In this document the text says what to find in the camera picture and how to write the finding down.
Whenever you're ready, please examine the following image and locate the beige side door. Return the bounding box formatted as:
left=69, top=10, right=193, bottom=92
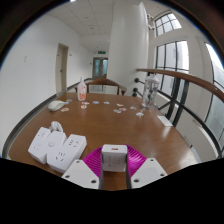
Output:
left=54, top=43, right=70, bottom=96

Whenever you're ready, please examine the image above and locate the white paper card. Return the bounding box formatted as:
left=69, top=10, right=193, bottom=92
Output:
left=156, top=115, right=174, bottom=128

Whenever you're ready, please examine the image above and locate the white coiled cable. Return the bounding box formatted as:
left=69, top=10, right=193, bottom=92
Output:
left=49, top=120, right=64, bottom=133

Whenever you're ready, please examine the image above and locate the small high window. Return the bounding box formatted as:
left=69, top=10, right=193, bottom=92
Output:
left=153, top=12, right=183, bottom=37

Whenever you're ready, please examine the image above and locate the clear plastic water bottle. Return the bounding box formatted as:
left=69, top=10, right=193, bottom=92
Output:
left=141, top=73, right=160, bottom=109

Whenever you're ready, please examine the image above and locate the white charger block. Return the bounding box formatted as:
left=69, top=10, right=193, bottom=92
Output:
left=101, top=143, right=129, bottom=173

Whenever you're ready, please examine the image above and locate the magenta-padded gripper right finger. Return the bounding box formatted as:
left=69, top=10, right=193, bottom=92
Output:
left=124, top=144, right=168, bottom=190

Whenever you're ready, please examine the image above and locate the wooden armchair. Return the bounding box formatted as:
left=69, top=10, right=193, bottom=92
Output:
left=75, top=78, right=128, bottom=97

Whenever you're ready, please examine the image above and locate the wooden handrail with black balusters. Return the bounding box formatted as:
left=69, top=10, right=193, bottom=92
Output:
left=133, top=68, right=224, bottom=158

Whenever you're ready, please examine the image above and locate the glazed double door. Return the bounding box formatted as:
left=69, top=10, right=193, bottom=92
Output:
left=92, top=57, right=109, bottom=80

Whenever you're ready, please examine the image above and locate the wide white power strip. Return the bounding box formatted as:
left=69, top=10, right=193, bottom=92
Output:
left=46, top=133, right=88, bottom=174

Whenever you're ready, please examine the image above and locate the white adapter block with button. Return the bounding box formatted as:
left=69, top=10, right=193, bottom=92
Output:
left=46, top=130, right=68, bottom=158

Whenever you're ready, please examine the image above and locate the spray bottle with orange label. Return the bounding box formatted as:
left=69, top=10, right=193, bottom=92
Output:
left=76, top=76, right=88, bottom=102

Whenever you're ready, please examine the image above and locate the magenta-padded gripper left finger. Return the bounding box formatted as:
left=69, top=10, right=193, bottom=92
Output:
left=61, top=145, right=105, bottom=191

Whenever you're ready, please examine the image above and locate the large curved window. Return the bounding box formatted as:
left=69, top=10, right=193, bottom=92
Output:
left=203, top=42, right=224, bottom=151

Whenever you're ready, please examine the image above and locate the tall black-framed window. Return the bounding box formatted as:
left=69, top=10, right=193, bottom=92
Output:
left=154, top=40, right=190, bottom=101

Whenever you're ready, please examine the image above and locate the narrow white power strip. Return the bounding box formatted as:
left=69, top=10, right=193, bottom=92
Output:
left=27, top=126, right=52, bottom=165

